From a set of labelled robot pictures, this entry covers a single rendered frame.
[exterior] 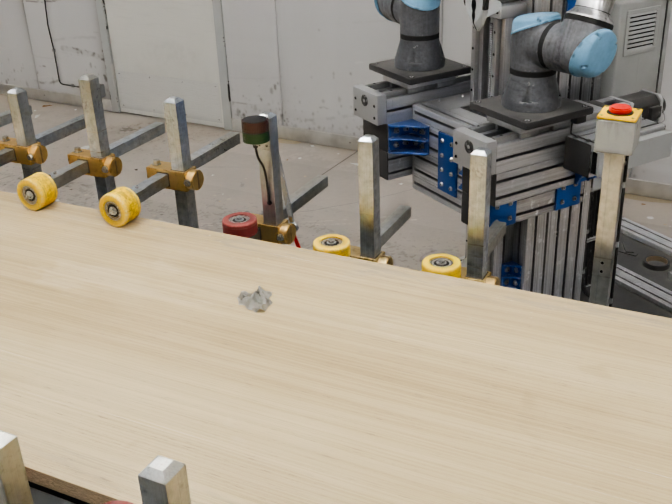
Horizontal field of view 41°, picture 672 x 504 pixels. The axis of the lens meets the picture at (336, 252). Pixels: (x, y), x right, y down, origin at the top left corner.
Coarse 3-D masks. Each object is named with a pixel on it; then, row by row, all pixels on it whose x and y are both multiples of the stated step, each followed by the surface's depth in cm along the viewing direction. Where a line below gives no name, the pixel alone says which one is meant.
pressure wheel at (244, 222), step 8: (232, 216) 205; (240, 216) 204; (248, 216) 205; (224, 224) 202; (232, 224) 201; (240, 224) 201; (248, 224) 201; (256, 224) 204; (224, 232) 203; (232, 232) 201; (240, 232) 201; (248, 232) 202; (256, 232) 204
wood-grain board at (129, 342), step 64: (0, 192) 225; (0, 256) 192; (64, 256) 191; (128, 256) 190; (192, 256) 189; (256, 256) 188; (320, 256) 186; (0, 320) 167; (64, 320) 167; (128, 320) 166; (192, 320) 165; (256, 320) 164; (320, 320) 163; (384, 320) 162; (448, 320) 162; (512, 320) 161; (576, 320) 160; (640, 320) 159; (0, 384) 148; (64, 384) 148; (128, 384) 147; (192, 384) 146; (256, 384) 146; (320, 384) 145; (384, 384) 144; (448, 384) 144; (512, 384) 143; (576, 384) 142; (640, 384) 142; (64, 448) 133; (128, 448) 132; (192, 448) 132; (256, 448) 131; (320, 448) 131; (384, 448) 130; (448, 448) 129; (512, 448) 129; (576, 448) 128; (640, 448) 128
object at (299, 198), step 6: (318, 174) 239; (312, 180) 236; (318, 180) 235; (324, 180) 237; (306, 186) 232; (312, 186) 232; (318, 186) 234; (324, 186) 237; (294, 192) 229; (300, 192) 228; (306, 192) 229; (312, 192) 232; (318, 192) 235; (294, 198) 225; (300, 198) 226; (306, 198) 229; (294, 204) 224; (300, 204) 227; (294, 210) 224; (258, 228) 210; (258, 234) 210
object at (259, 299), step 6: (258, 288) 171; (240, 294) 171; (246, 294) 171; (252, 294) 170; (258, 294) 170; (264, 294) 170; (270, 294) 172; (240, 300) 170; (246, 300) 169; (252, 300) 168; (258, 300) 169; (264, 300) 169; (270, 300) 169; (246, 306) 168; (252, 306) 168; (258, 306) 167; (264, 306) 167
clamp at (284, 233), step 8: (256, 216) 214; (264, 224) 209; (280, 224) 209; (288, 224) 209; (264, 232) 210; (272, 232) 209; (280, 232) 208; (288, 232) 208; (264, 240) 211; (272, 240) 210; (280, 240) 208; (288, 240) 209
